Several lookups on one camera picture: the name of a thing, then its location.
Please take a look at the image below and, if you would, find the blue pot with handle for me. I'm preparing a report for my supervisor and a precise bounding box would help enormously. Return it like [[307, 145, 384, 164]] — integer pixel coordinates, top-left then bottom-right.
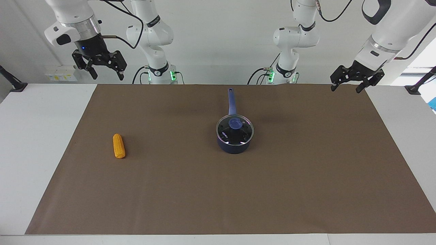
[[216, 88, 254, 154]]

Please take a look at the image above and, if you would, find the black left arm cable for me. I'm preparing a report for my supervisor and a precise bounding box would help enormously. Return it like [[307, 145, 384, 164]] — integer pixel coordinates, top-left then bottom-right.
[[315, 0, 436, 61]]

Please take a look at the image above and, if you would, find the white wall socket box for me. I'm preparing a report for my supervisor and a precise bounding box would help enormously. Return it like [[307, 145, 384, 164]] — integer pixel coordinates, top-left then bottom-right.
[[44, 65, 82, 82]]

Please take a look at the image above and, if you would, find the glass lid with blue knob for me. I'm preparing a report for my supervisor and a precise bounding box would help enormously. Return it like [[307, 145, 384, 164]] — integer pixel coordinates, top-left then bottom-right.
[[216, 115, 254, 146]]

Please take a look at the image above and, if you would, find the black clamp stand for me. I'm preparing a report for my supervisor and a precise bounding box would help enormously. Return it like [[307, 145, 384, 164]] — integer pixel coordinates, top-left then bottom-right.
[[0, 65, 28, 92], [405, 66, 436, 95]]

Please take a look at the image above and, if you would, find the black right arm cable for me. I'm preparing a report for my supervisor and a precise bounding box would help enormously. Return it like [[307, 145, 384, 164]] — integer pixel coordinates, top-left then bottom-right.
[[100, 0, 145, 49]]

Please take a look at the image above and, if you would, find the yellow corn cob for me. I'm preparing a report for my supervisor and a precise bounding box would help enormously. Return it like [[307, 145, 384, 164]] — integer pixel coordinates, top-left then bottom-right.
[[113, 133, 126, 159]]

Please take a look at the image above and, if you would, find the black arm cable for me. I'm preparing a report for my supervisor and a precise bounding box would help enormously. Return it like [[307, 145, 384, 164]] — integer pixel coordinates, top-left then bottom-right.
[[100, 0, 145, 49], [315, 0, 436, 61]]

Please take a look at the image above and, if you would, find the brown table mat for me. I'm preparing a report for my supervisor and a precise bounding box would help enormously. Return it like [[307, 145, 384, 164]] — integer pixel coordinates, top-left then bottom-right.
[[25, 84, 436, 235]]

